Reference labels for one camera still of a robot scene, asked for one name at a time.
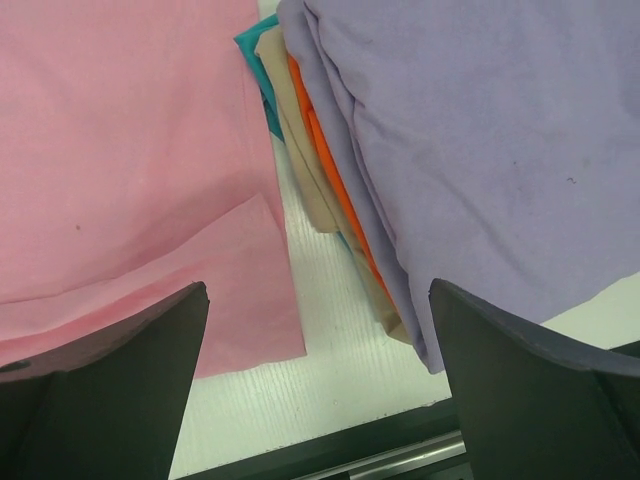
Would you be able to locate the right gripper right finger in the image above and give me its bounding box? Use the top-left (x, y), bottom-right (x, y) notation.
top-left (429, 279), bottom-right (639, 479)

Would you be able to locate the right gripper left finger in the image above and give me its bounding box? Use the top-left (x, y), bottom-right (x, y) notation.
top-left (1, 282), bottom-right (209, 479)

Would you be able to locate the pink t shirt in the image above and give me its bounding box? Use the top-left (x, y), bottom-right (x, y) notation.
top-left (1, 1), bottom-right (306, 378)

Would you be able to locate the orange folded t shirt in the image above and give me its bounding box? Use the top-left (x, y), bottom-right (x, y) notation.
top-left (286, 53), bottom-right (391, 300)

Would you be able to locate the purple folded t shirt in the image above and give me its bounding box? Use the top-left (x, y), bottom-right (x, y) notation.
top-left (277, 1), bottom-right (639, 374)

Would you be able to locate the beige folded t shirt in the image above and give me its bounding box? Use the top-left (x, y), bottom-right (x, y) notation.
top-left (255, 26), bottom-right (411, 344)

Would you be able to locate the teal folded t shirt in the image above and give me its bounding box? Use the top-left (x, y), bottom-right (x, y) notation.
top-left (234, 15), bottom-right (344, 239)

